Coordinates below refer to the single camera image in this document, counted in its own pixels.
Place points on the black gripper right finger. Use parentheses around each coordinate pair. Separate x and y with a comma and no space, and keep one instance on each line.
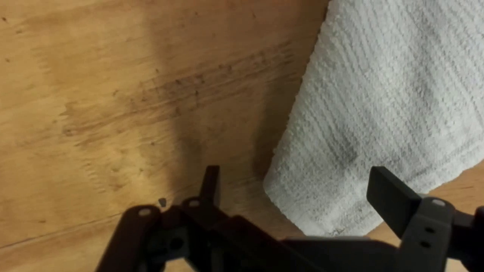
(428,231)

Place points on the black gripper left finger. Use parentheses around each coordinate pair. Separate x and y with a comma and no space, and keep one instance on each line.
(151,242)

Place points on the white towel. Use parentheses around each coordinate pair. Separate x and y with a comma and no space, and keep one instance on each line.
(393,100)

